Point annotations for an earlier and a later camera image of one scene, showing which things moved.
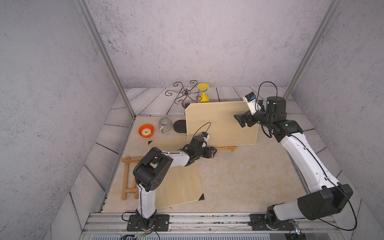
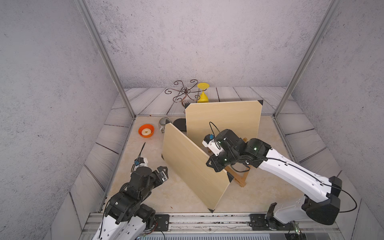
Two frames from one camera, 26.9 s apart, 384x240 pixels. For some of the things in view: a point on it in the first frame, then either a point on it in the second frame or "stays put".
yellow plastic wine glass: x=203 y=98 stays put
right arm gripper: x=242 y=120 to x=214 y=164
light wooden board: x=184 y=185 to x=187 y=157
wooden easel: x=127 y=160 to x=239 y=174
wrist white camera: x=250 y=98 to x=210 y=141
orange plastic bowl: x=146 y=130 stays put
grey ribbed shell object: x=165 y=124 stays put
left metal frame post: x=101 y=44 stays put
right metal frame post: x=325 y=21 stays put
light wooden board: x=217 y=118 stays put
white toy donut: x=146 y=131 stays put
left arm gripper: x=208 y=152 to x=164 y=175
